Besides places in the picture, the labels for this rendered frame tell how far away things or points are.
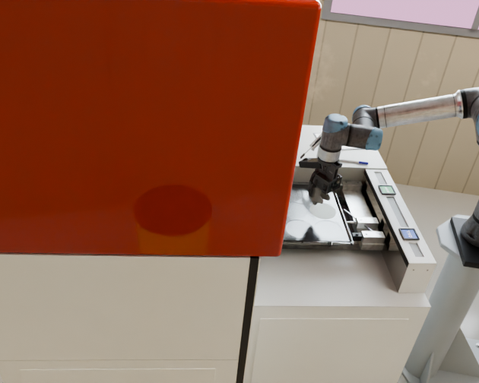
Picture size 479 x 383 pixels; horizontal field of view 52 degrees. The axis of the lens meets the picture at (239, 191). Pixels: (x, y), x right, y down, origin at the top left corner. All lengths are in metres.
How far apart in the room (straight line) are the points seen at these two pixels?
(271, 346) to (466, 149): 2.43
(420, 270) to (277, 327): 0.50
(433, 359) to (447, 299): 0.38
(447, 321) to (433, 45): 1.80
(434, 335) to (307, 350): 0.76
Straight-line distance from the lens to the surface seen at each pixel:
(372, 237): 1.84
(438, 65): 3.50
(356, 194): 2.09
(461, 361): 2.68
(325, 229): 1.83
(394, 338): 1.88
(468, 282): 2.19
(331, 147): 1.66
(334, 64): 3.43
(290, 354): 1.85
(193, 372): 1.54
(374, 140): 1.66
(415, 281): 1.78
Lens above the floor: 2.05
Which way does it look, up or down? 36 degrees down
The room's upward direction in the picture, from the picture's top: 5 degrees clockwise
